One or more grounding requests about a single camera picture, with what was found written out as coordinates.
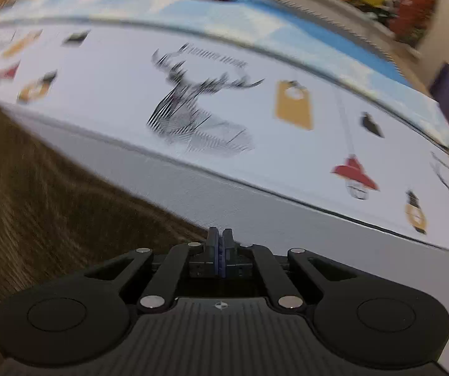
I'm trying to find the dark olive corduroy pants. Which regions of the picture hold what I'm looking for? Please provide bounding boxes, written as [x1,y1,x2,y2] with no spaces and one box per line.
[0,109,206,362]

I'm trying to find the white printed bed sheet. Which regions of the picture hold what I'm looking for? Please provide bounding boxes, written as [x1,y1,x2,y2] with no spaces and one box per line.
[0,21,449,249]

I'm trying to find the blue patterned folded sheet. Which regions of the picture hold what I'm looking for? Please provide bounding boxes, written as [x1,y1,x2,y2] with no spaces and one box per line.
[0,0,449,148]

